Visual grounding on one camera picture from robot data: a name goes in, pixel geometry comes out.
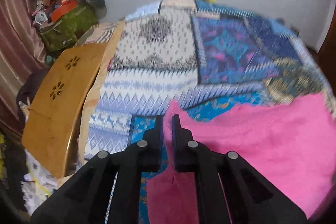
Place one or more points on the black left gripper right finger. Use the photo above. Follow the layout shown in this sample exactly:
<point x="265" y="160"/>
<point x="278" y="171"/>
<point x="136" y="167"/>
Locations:
<point x="228" y="188"/>

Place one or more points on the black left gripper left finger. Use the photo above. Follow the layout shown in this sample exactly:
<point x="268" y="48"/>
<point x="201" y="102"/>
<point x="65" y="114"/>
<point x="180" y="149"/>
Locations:
<point x="106" y="189"/>

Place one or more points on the pink knit cardigan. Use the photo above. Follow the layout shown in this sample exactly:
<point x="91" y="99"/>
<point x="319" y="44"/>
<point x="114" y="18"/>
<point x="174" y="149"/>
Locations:
<point x="292" y="145"/>

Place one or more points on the white printed paper pile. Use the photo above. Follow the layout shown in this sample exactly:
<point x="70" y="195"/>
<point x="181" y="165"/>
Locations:
<point x="37" y="185"/>

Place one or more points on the wooden folding lap table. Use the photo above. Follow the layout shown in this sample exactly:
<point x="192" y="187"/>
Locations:
<point x="51" y="131"/>

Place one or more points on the patchwork patterned bedsheet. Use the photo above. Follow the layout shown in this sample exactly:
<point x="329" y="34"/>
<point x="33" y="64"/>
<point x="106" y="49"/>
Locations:
<point x="207" y="57"/>

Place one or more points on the striped maroon curtain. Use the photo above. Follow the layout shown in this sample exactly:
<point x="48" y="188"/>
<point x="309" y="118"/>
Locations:
<point x="22" y="53"/>

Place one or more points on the brown wooden door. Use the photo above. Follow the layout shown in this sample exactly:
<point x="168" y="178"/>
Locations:
<point x="327" y="55"/>

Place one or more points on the green patterned storage bag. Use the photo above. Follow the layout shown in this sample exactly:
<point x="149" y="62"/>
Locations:
<point x="68" y="29"/>

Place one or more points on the orange box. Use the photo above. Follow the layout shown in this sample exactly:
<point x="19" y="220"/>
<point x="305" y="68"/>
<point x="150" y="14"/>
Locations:
<point x="63" y="9"/>

